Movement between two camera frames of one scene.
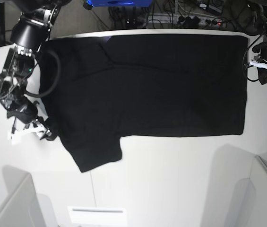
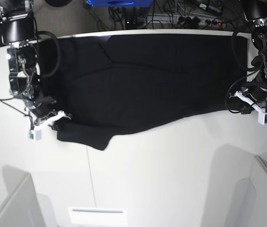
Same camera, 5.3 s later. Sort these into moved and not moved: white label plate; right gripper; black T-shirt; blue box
Moved: right gripper; black T-shirt
Not moved: white label plate; blue box
